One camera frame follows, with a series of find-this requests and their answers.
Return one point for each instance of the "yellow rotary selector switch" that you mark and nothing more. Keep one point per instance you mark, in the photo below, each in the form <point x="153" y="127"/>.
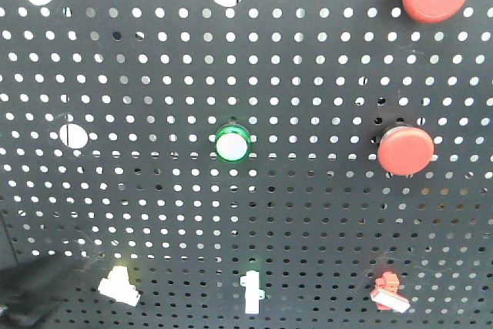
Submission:
<point x="118" y="287"/>

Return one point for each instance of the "red rotary selector switch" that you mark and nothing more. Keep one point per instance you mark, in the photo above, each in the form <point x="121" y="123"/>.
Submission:
<point x="385" y="294"/>

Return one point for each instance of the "green illuminated push button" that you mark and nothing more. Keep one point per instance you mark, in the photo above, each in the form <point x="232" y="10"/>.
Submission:
<point x="232" y="142"/>

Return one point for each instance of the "black perforated pegboard panel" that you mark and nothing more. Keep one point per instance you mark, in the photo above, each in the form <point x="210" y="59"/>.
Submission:
<point x="109" y="110"/>

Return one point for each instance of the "lower red mushroom button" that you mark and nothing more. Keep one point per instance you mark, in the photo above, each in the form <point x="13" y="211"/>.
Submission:
<point x="404" y="150"/>

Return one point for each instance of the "green rotary selector switch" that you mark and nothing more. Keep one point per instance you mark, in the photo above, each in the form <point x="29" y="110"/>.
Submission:
<point x="253" y="293"/>

